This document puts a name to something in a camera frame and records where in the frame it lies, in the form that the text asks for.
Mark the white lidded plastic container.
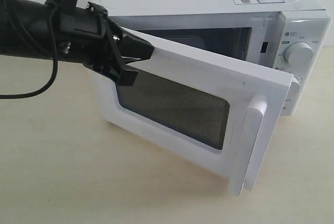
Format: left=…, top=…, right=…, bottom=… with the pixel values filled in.
left=164, top=36, right=206, bottom=50

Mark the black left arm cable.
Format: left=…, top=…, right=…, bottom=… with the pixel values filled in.
left=0, top=0, right=61, bottom=100

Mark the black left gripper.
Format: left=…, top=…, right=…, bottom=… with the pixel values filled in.
left=47, top=3, right=154, bottom=86

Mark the white microwave oven body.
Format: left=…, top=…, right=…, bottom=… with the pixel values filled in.
left=96, top=0, right=332, bottom=116

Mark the upper white control knob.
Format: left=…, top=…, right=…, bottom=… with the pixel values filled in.
left=284, top=42, right=314, bottom=66

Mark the white microwave door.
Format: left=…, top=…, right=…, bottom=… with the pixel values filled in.
left=90, top=32, right=293, bottom=195

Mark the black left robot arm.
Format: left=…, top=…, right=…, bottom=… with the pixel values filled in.
left=1, top=0, right=154, bottom=86

